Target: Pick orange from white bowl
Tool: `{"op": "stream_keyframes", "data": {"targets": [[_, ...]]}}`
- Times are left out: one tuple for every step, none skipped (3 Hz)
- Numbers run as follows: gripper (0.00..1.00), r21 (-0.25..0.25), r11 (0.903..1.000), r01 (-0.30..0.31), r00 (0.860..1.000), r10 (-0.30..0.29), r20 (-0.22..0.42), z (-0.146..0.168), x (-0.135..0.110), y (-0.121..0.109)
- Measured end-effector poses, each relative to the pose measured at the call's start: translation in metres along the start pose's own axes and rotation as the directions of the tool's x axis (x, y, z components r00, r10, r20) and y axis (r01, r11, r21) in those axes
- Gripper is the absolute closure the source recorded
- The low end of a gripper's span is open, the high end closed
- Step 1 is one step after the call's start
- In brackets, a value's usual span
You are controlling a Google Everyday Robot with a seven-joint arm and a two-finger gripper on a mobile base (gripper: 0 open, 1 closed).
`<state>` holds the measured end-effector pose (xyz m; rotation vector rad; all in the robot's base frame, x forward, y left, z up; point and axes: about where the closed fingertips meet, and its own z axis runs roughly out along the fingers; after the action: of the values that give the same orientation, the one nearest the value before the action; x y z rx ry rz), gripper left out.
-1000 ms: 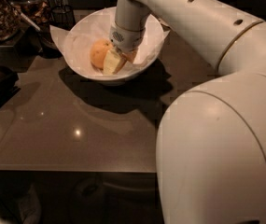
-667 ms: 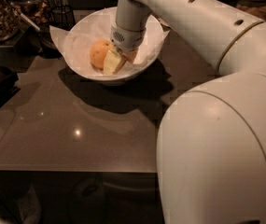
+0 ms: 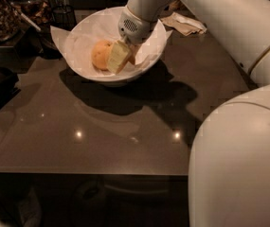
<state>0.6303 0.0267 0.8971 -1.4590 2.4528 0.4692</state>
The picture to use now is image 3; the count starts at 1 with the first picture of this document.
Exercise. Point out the white shoe under table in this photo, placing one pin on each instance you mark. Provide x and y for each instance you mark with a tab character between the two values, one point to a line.
25	212

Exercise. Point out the black wire mesh cup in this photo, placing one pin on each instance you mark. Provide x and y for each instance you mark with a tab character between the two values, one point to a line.
64	17

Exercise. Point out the crumpled brown paper napkins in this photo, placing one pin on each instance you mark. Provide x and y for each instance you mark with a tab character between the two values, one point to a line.
183	24

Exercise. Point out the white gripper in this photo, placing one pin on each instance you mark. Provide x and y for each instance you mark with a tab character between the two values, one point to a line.
134	28

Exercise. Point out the dark metal box stand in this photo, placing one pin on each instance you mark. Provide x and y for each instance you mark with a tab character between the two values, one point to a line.
18	53

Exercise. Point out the white bowl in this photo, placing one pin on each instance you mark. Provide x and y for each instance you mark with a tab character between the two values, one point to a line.
77	48

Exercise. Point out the white paper liner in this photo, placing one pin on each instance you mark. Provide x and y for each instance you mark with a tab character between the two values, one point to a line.
90	29

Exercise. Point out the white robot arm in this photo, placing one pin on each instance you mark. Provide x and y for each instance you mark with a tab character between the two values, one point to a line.
229	164

